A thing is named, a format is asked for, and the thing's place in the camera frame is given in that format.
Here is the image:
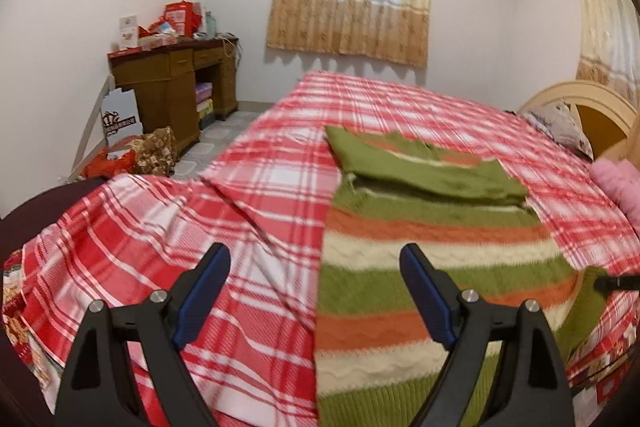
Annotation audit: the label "red plaid bed sheet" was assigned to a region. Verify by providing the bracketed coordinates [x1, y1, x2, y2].
[2, 72, 639, 426]

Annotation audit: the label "red gift box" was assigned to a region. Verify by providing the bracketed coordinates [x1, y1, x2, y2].
[164, 0, 202, 38]

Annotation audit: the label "green orange striped knit sweater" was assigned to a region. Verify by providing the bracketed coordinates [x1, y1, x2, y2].
[314, 126, 605, 426]

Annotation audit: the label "white printed carton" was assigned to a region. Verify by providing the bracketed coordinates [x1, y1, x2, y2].
[101, 88, 143, 146]

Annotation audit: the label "stacked boxes under desk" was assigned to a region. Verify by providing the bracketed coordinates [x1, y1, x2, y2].
[195, 82, 215, 129]

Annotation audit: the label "grey striped pillow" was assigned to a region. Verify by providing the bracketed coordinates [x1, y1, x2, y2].
[521, 101, 594, 161]

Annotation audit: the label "dark wooden desk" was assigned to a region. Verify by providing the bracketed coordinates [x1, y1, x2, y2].
[107, 35, 241, 152]

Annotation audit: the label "cream wooden headboard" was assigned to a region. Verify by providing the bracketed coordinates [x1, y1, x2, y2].
[518, 80, 639, 167]

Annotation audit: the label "pink folded blanket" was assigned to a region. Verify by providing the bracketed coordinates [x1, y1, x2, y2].
[589, 158, 640, 233]

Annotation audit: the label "white greeting card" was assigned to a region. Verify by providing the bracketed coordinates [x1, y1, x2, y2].
[118, 15, 139, 51]

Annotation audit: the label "red plastic bag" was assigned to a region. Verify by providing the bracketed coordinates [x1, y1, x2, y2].
[81, 150, 136, 179]

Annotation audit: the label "beige side curtain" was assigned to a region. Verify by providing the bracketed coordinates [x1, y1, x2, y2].
[576, 0, 639, 107]

